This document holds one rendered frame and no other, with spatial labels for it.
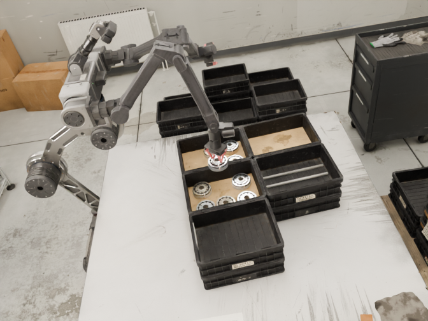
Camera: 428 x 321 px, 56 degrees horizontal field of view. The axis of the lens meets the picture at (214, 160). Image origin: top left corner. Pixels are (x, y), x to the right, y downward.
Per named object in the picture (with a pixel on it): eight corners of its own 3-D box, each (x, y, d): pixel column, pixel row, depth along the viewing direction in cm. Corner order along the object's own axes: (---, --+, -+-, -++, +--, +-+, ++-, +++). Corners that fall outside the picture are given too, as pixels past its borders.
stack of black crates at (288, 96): (260, 149, 345) (256, 106, 315) (255, 128, 367) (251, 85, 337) (307, 142, 344) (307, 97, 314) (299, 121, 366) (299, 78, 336)
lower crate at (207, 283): (204, 292, 192) (200, 279, 184) (195, 242, 214) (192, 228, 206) (286, 273, 193) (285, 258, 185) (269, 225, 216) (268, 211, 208)
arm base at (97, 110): (96, 116, 190) (87, 95, 182) (113, 114, 190) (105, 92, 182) (93, 127, 184) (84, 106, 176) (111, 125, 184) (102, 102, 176)
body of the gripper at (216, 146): (211, 141, 208) (210, 130, 203) (228, 148, 203) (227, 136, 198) (204, 148, 204) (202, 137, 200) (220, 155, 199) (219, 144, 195)
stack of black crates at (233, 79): (210, 128, 376) (203, 86, 346) (208, 109, 399) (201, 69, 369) (253, 121, 375) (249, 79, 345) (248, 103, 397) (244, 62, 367)
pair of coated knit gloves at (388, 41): (374, 49, 300) (374, 46, 298) (365, 39, 314) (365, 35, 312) (407, 44, 299) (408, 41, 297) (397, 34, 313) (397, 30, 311)
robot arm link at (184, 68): (169, 47, 170) (169, 60, 163) (181, 42, 169) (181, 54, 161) (209, 120, 198) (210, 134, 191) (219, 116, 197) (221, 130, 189)
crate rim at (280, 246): (197, 268, 178) (196, 265, 176) (188, 217, 200) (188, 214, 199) (285, 248, 179) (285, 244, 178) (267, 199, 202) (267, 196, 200)
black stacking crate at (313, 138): (254, 172, 231) (252, 158, 223) (242, 141, 253) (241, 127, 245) (321, 157, 232) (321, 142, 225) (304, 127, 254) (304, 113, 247)
